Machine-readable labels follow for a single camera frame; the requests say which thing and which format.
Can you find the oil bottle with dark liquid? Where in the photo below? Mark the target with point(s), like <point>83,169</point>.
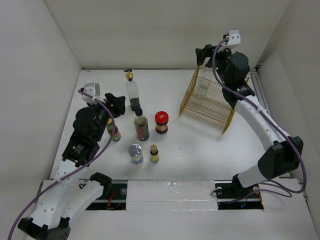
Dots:
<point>132,90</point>

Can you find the gold wire basket rack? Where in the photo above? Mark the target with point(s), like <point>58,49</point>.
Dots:
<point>211,109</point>

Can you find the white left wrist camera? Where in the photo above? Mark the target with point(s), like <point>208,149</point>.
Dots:
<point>91,92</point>

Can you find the clear oil bottle gold spout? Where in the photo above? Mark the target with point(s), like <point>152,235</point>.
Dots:
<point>203,83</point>

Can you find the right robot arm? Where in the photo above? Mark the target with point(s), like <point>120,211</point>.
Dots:
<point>283,153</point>

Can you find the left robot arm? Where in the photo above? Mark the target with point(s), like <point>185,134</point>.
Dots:
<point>61,202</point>

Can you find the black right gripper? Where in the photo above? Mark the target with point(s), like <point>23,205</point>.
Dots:
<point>202,53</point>

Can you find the red lid sauce jar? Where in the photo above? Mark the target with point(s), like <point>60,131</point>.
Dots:
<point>161,122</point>

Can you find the aluminium rail right side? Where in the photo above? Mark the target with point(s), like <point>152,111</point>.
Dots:
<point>258,88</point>

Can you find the silver lid blue can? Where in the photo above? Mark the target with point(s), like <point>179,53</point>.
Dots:
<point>136,154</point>

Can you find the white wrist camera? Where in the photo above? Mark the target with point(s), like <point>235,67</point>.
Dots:
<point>233,39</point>
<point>91,92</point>

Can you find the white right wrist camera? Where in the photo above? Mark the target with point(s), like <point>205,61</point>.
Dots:
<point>233,39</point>

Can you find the small yellow label bottle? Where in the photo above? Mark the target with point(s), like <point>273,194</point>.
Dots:
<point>154,154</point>

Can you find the black cap vinegar bottle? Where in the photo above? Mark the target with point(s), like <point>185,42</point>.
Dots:
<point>141,125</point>

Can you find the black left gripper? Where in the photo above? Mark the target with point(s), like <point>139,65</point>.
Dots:
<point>116,104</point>

